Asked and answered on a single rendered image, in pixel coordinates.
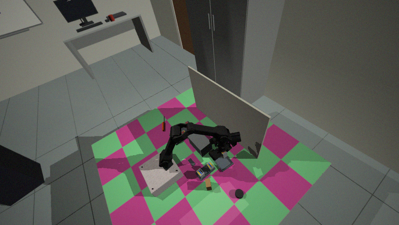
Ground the brown rectangular block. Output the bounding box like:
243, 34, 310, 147
205, 178, 212, 190

